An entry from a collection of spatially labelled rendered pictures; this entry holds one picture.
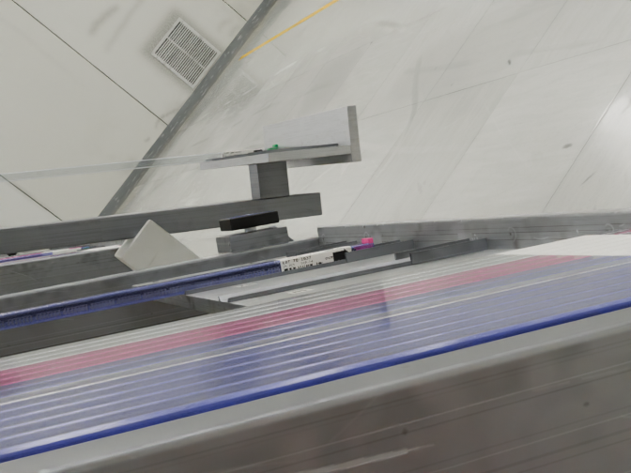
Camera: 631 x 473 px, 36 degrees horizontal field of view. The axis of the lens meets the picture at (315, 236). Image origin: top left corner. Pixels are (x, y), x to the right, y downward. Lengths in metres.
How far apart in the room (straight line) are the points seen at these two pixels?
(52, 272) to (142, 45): 7.04
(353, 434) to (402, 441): 0.01
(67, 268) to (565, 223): 1.18
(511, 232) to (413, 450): 0.42
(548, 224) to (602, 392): 0.35
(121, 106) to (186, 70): 0.66
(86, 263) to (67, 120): 6.78
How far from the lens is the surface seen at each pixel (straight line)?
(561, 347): 0.27
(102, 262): 1.69
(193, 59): 8.74
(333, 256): 0.76
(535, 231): 0.64
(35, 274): 1.68
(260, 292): 0.62
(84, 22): 8.61
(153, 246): 1.21
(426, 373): 0.25
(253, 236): 0.95
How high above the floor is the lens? 1.01
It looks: 17 degrees down
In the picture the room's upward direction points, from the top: 51 degrees counter-clockwise
